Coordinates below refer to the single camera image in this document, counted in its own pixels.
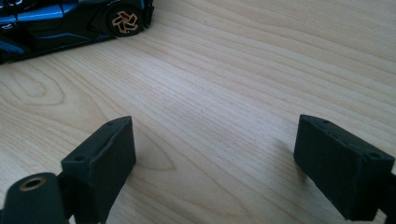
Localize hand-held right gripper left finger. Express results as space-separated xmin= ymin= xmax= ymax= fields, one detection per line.
xmin=57 ymin=116 xmax=137 ymax=224

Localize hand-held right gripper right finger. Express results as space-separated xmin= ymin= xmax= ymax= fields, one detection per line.
xmin=293 ymin=114 xmax=396 ymax=224

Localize blue and black toy car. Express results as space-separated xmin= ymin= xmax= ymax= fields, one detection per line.
xmin=0 ymin=0 xmax=155 ymax=65

